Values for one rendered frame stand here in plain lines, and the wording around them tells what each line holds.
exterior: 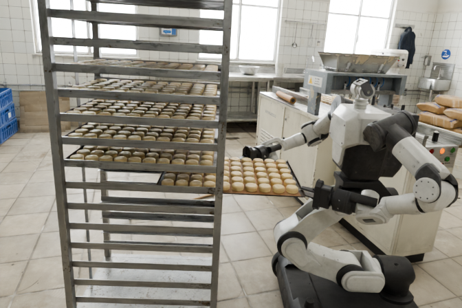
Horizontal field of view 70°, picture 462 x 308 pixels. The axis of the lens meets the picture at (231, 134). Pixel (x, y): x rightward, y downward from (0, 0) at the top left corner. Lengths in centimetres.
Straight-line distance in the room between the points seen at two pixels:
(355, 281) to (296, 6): 489
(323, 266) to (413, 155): 77
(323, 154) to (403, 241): 80
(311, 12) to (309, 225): 490
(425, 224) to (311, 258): 103
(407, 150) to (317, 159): 145
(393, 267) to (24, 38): 502
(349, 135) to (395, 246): 115
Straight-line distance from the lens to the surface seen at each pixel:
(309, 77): 273
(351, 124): 143
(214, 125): 123
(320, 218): 161
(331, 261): 176
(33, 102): 538
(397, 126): 132
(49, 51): 130
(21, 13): 546
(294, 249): 162
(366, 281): 182
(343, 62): 264
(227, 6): 117
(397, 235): 237
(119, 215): 193
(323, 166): 270
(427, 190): 119
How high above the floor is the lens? 135
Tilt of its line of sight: 16 degrees down
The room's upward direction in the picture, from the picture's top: 3 degrees clockwise
